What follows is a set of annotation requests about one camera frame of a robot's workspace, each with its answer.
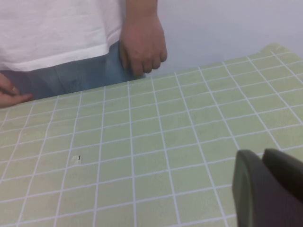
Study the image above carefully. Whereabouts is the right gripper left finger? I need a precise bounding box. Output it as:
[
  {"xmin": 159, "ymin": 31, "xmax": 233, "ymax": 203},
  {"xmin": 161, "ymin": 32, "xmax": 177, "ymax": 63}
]
[{"xmin": 232, "ymin": 149, "xmax": 303, "ymax": 227}]

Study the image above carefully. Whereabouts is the person's right hand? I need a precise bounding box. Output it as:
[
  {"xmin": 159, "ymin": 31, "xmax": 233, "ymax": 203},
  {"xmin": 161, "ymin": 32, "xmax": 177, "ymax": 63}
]
[{"xmin": 0, "ymin": 72, "xmax": 33, "ymax": 108}]

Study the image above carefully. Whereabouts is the green checked tablecloth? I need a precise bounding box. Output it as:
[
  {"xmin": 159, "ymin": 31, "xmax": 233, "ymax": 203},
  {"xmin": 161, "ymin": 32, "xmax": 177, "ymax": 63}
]
[{"xmin": 0, "ymin": 42, "xmax": 303, "ymax": 227}]

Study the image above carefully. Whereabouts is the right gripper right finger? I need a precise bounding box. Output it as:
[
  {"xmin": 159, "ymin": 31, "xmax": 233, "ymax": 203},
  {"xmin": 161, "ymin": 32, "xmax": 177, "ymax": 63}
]
[{"xmin": 261, "ymin": 148, "xmax": 303, "ymax": 201}]

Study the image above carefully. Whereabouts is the person's left hand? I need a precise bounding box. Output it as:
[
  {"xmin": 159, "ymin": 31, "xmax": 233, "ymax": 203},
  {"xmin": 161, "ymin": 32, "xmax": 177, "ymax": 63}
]
[{"xmin": 119, "ymin": 13, "xmax": 168, "ymax": 76}]

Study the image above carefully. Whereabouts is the white t-shirt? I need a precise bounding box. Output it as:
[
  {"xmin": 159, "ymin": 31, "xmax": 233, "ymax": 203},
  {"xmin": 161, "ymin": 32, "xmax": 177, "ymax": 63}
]
[{"xmin": 0, "ymin": 0, "xmax": 130, "ymax": 72}]

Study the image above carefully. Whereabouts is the person's left forearm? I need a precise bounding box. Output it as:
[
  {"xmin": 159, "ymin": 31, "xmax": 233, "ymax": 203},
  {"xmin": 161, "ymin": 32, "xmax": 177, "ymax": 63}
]
[{"xmin": 125, "ymin": 0, "xmax": 160, "ymax": 17}]

